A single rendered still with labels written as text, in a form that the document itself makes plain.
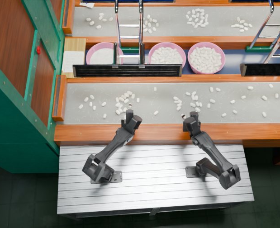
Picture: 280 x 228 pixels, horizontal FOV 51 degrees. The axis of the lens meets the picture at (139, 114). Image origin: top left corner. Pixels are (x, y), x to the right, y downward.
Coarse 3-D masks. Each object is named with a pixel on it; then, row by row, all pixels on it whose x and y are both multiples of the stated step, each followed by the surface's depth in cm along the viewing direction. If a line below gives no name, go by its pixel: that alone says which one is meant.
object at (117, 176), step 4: (116, 172) 184; (120, 172) 184; (116, 176) 183; (120, 176) 184; (92, 180) 182; (100, 180) 182; (104, 180) 177; (112, 180) 182; (116, 180) 182; (120, 180) 182
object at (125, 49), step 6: (114, 6) 181; (138, 18) 188; (120, 24) 194; (126, 24) 194; (132, 24) 194; (138, 24) 194; (120, 36) 205; (126, 36) 205; (132, 36) 205; (138, 36) 204; (120, 42) 209; (138, 42) 210; (120, 48) 216; (126, 48) 217; (132, 48) 217; (138, 48) 217
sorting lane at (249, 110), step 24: (72, 96) 198; (96, 96) 198; (120, 96) 199; (144, 96) 199; (168, 96) 199; (216, 96) 199; (240, 96) 200; (72, 120) 191; (96, 120) 191; (120, 120) 192; (144, 120) 192; (168, 120) 192; (216, 120) 192; (240, 120) 193; (264, 120) 193
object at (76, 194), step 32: (64, 160) 188; (128, 160) 188; (160, 160) 189; (192, 160) 189; (64, 192) 180; (96, 192) 180; (128, 192) 181; (160, 192) 181; (192, 192) 181; (224, 192) 181
